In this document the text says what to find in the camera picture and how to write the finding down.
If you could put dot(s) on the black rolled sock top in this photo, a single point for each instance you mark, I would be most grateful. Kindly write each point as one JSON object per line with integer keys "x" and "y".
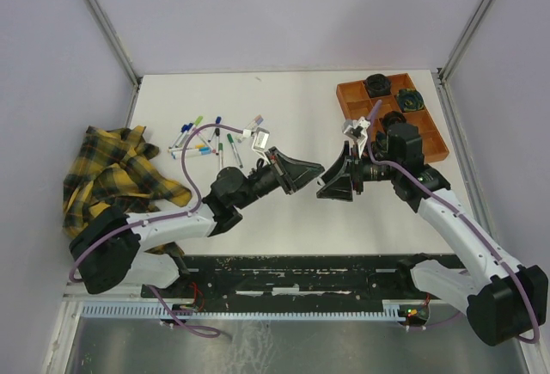
{"x": 377, "y": 85}

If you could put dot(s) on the yellow capped highlighter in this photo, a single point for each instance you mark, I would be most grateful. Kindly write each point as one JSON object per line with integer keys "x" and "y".
{"x": 187, "y": 147}

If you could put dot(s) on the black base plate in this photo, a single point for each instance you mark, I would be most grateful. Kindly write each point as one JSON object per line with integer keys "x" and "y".
{"x": 261, "y": 282}

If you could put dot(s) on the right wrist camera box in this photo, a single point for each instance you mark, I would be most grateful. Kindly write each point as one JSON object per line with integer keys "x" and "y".
{"x": 359, "y": 132}

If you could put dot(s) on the left aluminium frame post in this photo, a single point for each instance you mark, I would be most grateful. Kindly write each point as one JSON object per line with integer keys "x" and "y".
{"x": 109, "y": 33}

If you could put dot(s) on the aluminium frame post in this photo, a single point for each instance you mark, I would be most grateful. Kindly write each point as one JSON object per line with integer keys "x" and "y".
{"x": 481, "y": 9}
{"x": 109, "y": 33}

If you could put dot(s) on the white cable duct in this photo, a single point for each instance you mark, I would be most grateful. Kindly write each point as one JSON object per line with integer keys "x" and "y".
{"x": 390, "y": 312}

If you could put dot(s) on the right aluminium frame post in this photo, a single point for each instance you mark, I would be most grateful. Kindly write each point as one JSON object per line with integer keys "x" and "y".
{"x": 481, "y": 9}

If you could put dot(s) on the black orange rolled sock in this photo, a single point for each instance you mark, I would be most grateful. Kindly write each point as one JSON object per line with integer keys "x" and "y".
{"x": 392, "y": 118}

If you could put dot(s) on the dark green rolled sock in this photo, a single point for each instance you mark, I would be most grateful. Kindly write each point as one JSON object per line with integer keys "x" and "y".
{"x": 379, "y": 146}

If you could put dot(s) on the pastel purple highlighter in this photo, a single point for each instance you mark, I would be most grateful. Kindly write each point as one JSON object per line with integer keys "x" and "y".
{"x": 252, "y": 126}

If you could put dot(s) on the orange compartment tray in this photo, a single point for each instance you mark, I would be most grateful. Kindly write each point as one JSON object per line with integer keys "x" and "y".
{"x": 356, "y": 103}

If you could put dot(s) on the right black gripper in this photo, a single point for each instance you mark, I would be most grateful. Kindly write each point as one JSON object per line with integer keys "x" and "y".
{"x": 338, "y": 185}

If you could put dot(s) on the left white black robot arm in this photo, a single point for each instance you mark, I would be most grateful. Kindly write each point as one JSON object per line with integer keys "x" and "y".
{"x": 117, "y": 247}

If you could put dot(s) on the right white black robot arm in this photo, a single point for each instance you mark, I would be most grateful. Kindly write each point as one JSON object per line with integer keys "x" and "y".
{"x": 500, "y": 297}

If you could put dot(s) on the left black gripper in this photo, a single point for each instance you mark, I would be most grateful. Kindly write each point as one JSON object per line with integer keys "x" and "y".
{"x": 296, "y": 173}

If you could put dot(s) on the yellow plaid cloth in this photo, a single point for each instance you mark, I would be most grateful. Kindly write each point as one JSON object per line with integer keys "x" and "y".
{"x": 114, "y": 169}

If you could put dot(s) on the green blue rolled sock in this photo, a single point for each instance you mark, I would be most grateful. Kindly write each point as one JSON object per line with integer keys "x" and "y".
{"x": 410, "y": 100}

